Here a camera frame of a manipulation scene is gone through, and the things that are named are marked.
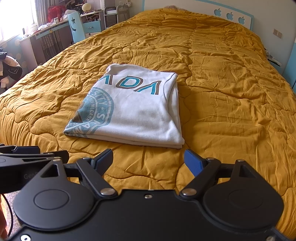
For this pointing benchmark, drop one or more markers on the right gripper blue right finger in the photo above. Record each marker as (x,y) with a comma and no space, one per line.
(204,171)

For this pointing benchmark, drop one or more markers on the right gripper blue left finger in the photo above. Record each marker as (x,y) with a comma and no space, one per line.
(92,171)

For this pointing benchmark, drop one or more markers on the white Nevada sweatshirt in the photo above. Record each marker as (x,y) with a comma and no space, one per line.
(132,105)

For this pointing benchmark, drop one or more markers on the mustard yellow quilt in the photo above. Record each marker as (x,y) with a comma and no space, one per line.
(233,104)

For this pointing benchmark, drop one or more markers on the blue white wardrobe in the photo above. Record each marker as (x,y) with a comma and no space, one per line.
(290,70)

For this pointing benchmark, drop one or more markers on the blue bedside table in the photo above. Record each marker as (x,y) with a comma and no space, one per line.
(274,62)

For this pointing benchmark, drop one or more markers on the blue white desk chair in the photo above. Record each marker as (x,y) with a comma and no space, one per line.
(76,27)

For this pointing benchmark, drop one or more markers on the grey metal trolley rack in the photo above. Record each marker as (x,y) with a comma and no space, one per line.
(114,15)

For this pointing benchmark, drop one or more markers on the white blue apple headboard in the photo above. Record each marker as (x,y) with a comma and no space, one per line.
(211,8)

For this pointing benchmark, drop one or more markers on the red bag on desk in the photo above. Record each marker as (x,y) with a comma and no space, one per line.
(55,12)

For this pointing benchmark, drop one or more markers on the beige wall switch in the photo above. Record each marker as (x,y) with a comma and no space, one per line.
(277,33)

